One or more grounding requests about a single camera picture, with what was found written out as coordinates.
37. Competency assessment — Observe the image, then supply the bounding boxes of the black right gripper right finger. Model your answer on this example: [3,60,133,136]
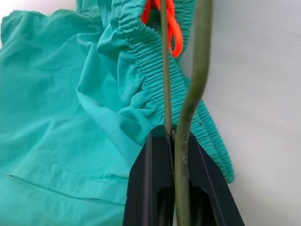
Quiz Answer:
[173,128,246,226]

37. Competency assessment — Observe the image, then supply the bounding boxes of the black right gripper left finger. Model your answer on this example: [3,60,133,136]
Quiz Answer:
[122,124,176,226]

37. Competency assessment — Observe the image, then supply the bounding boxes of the teal shorts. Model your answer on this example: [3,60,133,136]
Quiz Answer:
[0,0,237,226]

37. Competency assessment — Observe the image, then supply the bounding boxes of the dark green wire hanger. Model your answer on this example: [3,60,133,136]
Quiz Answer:
[160,0,214,226]

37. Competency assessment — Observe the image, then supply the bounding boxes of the orange drawstring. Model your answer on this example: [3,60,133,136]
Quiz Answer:
[141,0,182,58]

